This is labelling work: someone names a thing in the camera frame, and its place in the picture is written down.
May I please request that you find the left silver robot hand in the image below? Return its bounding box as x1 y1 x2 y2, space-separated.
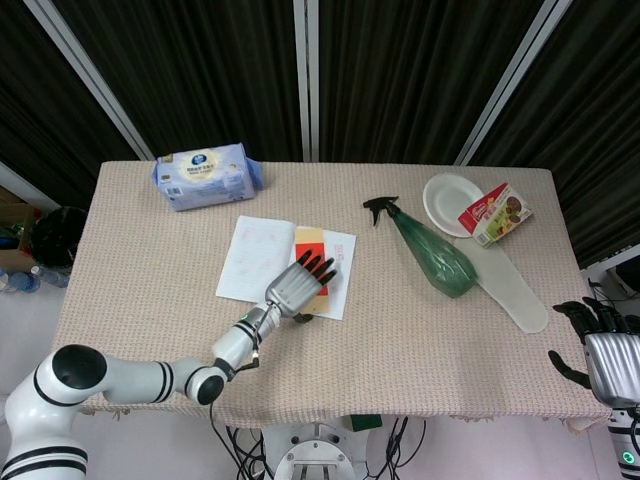
264 252 341 324

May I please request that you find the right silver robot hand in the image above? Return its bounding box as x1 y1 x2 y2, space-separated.
547 295 640 409

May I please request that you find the white lined notebook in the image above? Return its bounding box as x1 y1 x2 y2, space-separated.
215 214 358 322

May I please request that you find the red and gold card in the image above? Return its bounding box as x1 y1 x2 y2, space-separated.
292 226 334 319

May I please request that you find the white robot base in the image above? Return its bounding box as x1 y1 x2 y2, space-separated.
259 419 372 480

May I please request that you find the beige woven tablecloth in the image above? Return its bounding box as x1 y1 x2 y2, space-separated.
53 160 614 432

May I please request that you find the white shoe insole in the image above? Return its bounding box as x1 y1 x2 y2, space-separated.
453 234 550 336

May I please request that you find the blue tissue pack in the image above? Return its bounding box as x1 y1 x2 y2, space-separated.
151 142 266 213

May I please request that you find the green spray bottle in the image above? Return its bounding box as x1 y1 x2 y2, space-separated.
362 195 479 300

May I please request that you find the small green block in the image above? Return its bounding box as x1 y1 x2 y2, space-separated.
349 413 384 434

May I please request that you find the white paper plate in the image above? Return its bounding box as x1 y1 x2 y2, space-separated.
422 173 486 238

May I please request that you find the red snack box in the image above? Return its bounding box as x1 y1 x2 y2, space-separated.
457 182 535 250

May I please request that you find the black pleated curtain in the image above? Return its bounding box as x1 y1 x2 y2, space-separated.
0 0 141 211
52 0 305 162
469 0 640 270
317 0 545 165

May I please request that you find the clear plastic water bottle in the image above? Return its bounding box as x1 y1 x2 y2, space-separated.
29 264 71 290
0 269 42 297

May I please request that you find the brown cardboard box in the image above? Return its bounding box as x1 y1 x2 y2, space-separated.
0 186 40 274

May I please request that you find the white equipment frame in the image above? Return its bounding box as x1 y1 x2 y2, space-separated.
581 244 640 314

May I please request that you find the black floor cable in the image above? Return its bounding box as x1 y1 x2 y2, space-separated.
363 417 428 480
225 424 276 480

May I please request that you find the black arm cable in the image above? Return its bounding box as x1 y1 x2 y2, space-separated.
207 399 244 480

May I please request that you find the white partition post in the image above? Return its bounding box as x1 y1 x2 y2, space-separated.
453 0 574 167
292 0 322 163
22 0 157 162

